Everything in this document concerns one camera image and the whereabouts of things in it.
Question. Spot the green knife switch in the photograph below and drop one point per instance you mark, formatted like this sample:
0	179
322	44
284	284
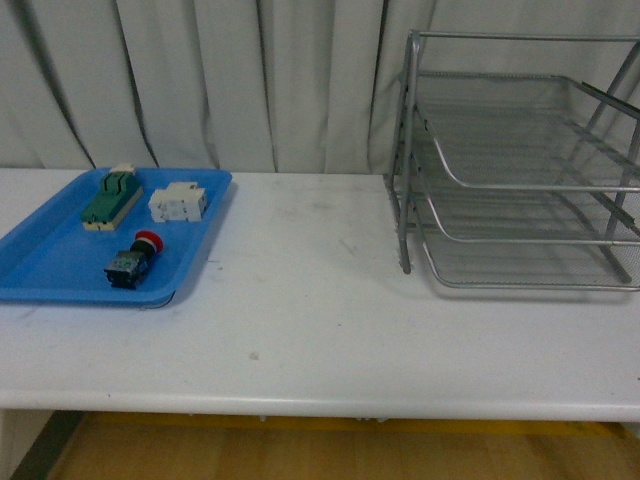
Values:
119	190

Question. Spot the silver mesh three-tier rack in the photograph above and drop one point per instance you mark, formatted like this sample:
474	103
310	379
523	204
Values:
517	180

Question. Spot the white circuit breaker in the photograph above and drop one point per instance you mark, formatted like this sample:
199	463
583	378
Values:
179	201

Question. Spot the blue plastic tray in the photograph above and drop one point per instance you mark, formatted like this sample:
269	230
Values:
51	258

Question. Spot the white curtain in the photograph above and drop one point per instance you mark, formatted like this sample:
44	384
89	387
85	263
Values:
252	86

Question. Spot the red emergency stop button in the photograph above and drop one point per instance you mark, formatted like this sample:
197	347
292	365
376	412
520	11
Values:
129	268

